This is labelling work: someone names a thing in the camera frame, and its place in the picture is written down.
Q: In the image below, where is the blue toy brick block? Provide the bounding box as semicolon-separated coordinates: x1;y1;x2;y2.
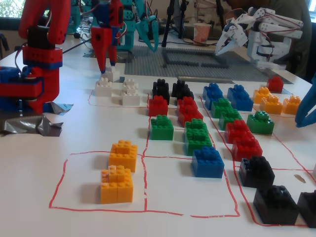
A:
191;146;225;178
227;83;247;99
202;82;222;99
231;92;254;112
204;91;224;111

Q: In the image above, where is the yellow toy brick block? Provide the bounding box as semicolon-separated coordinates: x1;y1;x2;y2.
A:
100;165;134;205
253;86;272;104
282;95;303;116
259;94;283;115
108;140;138;173

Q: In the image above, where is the grey studded baseplate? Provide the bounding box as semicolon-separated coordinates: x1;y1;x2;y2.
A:
124;45;297;84

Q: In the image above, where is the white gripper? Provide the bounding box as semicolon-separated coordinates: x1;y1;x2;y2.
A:
215;13;250;55

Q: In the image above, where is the dark grey brick frame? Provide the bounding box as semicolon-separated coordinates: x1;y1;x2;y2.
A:
161;47;230;69

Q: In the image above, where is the red and blue gripper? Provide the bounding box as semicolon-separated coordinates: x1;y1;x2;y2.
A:
90;0;125;75

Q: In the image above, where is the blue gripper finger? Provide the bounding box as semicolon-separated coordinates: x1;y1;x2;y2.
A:
295;74;316;121
297;111;316;128

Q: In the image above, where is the black toy brick block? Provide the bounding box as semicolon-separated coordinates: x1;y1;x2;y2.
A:
296;189;316;229
172;87;195;106
253;185;299;225
152;78;170;93
172;79;188;96
238;156;276;189
153;86;171;104

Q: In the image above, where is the green toy brick block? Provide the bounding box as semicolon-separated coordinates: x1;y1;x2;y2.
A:
211;98;234;119
150;115;175;141
218;108;244;130
246;111;275;136
184;118;210;136
184;128;216;157

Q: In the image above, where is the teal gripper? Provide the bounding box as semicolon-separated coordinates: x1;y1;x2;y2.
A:
134;0;160;52

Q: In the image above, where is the black tripod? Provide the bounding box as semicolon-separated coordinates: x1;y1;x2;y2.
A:
161;0;189;48

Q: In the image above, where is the crumpled silver duct tape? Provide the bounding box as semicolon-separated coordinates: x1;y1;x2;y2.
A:
0;102;74;138

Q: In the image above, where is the red toy brick block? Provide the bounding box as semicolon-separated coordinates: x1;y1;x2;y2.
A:
177;96;198;112
149;95;169;117
178;105;204;128
232;135;264;162
224;119;252;144
266;76;284;94

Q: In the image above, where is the pink dotted paper cup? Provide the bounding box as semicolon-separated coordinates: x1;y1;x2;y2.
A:
193;22;212;45

